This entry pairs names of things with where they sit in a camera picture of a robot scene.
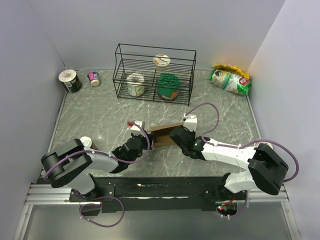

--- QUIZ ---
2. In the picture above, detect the yellow chips bag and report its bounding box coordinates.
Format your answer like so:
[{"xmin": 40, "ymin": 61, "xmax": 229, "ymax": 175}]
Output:
[{"xmin": 212, "ymin": 64, "xmax": 250, "ymax": 80}]

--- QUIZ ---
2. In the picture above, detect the small purple yogurt cup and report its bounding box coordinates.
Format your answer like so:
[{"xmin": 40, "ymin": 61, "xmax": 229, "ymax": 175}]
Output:
[{"xmin": 87, "ymin": 71, "xmax": 100, "ymax": 87}]

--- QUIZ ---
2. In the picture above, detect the aluminium rail frame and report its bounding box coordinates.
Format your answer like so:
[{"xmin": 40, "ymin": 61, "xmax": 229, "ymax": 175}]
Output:
[{"xmin": 13, "ymin": 184, "xmax": 301, "ymax": 240}]

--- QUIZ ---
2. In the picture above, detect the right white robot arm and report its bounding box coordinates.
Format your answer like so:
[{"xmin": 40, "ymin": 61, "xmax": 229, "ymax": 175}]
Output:
[{"xmin": 169, "ymin": 126, "xmax": 289, "ymax": 200}]

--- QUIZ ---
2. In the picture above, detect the black wire rack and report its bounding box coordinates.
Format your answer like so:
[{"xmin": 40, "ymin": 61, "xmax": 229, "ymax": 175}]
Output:
[{"xmin": 112, "ymin": 43, "xmax": 197, "ymax": 106}]

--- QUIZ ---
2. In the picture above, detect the white yellow cup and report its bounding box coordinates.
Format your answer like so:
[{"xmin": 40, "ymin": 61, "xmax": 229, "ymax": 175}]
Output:
[{"xmin": 126, "ymin": 73, "xmax": 145, "ymax": 97}]

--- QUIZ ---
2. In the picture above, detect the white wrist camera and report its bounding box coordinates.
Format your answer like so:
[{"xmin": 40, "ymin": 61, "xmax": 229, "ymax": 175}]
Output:
[
  {"xmin": 127, "ymin": 120, "xmax": 146, "ymax": 135},
  {"xmin": 183, "ymin": 114, "xmax": 198, "ymax": 132}
]

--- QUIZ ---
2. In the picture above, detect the white lidded cup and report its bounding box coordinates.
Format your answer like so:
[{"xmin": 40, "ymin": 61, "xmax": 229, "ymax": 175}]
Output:
[{"xmin": 253, "ymin": 141, "xmax": 274, "ymax": 150}]

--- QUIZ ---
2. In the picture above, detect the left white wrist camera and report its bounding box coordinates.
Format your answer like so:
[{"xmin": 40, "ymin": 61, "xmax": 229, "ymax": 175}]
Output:
[{"xmin": 127, "ymin": 120, "xmax": 146, "ymax": 135}]

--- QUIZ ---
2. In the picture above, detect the green lid jar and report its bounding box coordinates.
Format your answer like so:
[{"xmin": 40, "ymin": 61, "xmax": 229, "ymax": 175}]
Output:
[{"xmin": 157, "ymin": 73, "xmax": 181, "ymax": 101}]

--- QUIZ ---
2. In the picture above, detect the orange yogurt cup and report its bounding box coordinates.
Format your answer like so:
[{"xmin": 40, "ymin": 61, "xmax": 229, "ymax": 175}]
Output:
[{"xmin": 153, "ymin": 54, "xmax": 171, "ymax": 72}]

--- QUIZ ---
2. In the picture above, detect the green chips bag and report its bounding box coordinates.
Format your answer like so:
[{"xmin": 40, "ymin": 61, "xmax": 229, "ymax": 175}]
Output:
[{"xmin": 208, "ymin": 68, "xmax": 252, "ymax": 96}]

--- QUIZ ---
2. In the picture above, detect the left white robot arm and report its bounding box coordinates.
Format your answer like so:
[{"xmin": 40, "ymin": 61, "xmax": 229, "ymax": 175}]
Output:
[{"xmin": 40, "ymin": 133, "xmax": 153, "ymax": 201}]

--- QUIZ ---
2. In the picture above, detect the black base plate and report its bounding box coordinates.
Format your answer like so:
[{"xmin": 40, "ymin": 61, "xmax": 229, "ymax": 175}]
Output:
[{"xmin": 69, "ymin": 176, "xmax": 246, "ymax": 213}]

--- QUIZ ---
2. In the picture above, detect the metal tin can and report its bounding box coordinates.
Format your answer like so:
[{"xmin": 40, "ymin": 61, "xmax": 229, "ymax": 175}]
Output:
[{"xmin": 79, "ymin": 136, "xmax": 98, "ymax": 150}]

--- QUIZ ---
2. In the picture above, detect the brown cardboard box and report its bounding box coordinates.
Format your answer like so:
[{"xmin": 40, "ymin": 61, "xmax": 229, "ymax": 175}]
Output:
[{"xmin": 150, "ymin": 123, "xmax": 183, "ymax": 148}]

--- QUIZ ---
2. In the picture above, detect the black can white lid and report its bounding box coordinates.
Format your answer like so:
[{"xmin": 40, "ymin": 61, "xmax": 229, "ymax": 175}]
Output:
[{"xmin": 58, "ymin": 69, "xmax": 82, "ymax": 93}]

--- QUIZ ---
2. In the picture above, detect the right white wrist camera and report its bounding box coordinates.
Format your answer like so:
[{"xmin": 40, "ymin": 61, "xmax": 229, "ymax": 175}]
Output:
[{"xmin": 183, "ymin": 114, "xmax": 198, "ymax": 132}]

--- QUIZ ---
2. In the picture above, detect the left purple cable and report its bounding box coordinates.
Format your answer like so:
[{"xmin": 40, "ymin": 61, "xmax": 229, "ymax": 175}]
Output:
[{"xmin": 43, "ymin": 121, "xmax": 152, "ymax": 228}]

